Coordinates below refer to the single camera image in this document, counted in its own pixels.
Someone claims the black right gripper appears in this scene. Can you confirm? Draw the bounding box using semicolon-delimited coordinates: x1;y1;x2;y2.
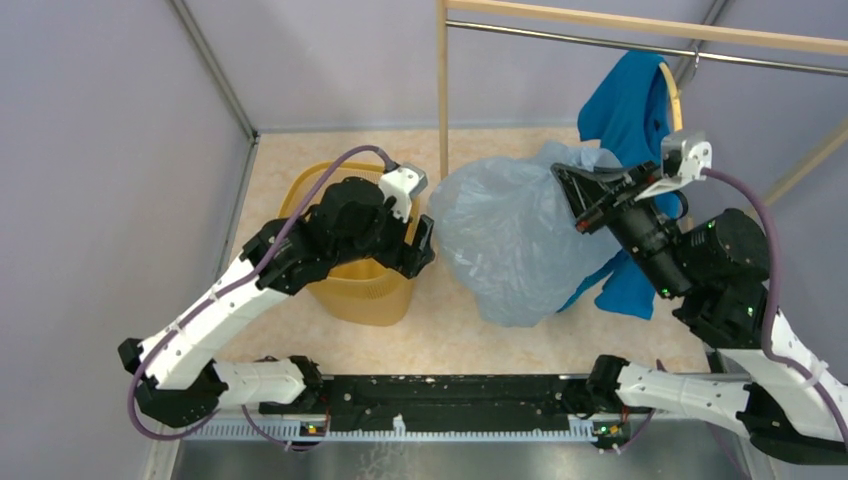
548;159;691;300

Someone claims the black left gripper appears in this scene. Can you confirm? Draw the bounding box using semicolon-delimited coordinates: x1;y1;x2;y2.
332;194;435;279

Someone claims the yellow plastic trash bin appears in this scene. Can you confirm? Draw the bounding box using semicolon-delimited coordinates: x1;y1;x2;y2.
278;161;415;327

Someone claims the light blue plastic trash bag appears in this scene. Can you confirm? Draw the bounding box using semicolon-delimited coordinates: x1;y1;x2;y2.
427;141;620;327

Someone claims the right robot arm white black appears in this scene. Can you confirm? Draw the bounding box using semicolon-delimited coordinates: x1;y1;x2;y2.
552;163;847;465

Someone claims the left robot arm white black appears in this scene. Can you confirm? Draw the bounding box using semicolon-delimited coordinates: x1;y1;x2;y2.
119;167;434;430

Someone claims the blue t-shirt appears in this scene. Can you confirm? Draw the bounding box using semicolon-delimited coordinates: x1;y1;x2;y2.
560;51;672;320

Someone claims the wooden clothes hanger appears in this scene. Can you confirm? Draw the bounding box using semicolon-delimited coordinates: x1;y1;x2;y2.
658;46;701;132

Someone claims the wooden clothes rack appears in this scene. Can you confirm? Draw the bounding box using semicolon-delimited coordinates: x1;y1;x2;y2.
437;1;847;175

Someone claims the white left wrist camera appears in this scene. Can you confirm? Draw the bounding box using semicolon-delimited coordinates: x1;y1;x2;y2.
377;164;428;223

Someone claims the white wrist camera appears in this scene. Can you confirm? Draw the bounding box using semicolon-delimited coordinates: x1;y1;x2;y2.
377;164;428;223
636;130;713;201

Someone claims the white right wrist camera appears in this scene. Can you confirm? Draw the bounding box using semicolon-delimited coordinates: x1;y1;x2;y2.
636;130;713;201

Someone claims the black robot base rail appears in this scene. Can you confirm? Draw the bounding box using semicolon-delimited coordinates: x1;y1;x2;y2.
259;374;623;433

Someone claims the white slotted cable duct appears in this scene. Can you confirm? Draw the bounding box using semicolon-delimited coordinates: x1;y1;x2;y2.
187;415;625;443

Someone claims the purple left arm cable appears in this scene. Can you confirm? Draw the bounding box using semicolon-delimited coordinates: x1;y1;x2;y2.
127;145;400;454

